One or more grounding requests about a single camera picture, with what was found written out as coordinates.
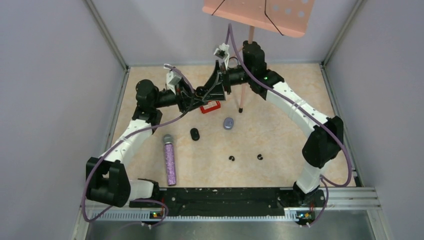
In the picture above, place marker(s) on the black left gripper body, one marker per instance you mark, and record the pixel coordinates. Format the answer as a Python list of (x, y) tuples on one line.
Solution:
[(181, 100)]

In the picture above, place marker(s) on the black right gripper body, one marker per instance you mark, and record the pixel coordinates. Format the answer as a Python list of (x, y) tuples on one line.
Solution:
[(220, 81)]

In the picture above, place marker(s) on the silver blue earbud charging case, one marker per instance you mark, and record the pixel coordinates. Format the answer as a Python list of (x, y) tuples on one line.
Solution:
[(228, 123)]

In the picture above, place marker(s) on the black oval earbud case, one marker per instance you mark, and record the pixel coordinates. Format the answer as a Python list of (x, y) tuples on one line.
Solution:
[(194, 133)]

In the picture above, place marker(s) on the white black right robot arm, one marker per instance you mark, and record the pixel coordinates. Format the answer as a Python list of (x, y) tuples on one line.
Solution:
[(324, 134)]

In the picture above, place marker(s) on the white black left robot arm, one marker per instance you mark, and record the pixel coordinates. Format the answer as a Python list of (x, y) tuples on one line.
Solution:
[(107, 180)]

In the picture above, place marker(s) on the red toy window brick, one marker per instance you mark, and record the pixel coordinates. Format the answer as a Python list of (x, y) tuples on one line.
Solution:
[(210, 106)]

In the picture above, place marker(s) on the purple glitter microphone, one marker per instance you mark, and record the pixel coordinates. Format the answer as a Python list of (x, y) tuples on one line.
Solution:
[(170, 159)]

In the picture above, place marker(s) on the pink music stand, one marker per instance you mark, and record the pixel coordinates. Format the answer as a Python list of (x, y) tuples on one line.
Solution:
[(287, 17)]

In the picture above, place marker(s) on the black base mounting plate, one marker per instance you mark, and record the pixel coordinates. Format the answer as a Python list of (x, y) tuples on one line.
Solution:
[(236, 201)]

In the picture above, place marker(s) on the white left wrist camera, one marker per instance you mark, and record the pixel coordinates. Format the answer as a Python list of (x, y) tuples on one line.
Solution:
[(172, 78)]

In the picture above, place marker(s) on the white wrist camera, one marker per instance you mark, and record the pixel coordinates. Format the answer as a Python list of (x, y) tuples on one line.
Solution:
[(172, 78), (222, 52)]

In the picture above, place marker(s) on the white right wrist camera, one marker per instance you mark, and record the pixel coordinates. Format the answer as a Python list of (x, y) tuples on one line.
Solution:
[(222, 52)]

